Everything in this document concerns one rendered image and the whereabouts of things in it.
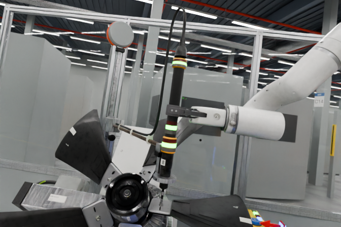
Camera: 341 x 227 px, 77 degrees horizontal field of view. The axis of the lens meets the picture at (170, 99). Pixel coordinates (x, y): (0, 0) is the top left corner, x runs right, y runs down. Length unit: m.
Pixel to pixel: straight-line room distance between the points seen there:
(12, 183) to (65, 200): 0.97
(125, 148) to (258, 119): 0.64
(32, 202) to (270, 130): 0.80
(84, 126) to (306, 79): 0.72
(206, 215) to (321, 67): 0.51
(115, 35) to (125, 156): 0.70
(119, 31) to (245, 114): 0.94
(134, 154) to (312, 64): 0.77
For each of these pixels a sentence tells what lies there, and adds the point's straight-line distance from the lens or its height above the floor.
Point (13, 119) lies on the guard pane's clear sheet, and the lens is 1.79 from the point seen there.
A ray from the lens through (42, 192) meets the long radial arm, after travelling 0.93.
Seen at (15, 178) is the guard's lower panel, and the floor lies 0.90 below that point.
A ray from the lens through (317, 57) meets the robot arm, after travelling 0.71.
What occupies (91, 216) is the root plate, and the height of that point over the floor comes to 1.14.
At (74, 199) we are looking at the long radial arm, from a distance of 0.88.
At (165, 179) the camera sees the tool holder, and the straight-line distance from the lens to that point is 0.65.
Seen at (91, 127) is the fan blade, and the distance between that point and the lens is 0.82.
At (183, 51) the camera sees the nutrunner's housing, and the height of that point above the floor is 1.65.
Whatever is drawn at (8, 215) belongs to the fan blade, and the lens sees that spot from 0.75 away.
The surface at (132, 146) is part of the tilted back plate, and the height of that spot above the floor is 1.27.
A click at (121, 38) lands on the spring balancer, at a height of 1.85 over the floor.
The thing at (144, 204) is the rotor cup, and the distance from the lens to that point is 0.65.
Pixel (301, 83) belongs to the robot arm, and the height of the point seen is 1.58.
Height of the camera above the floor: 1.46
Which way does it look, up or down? 3 degrees up
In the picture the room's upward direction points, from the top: 8 degrees clockwise
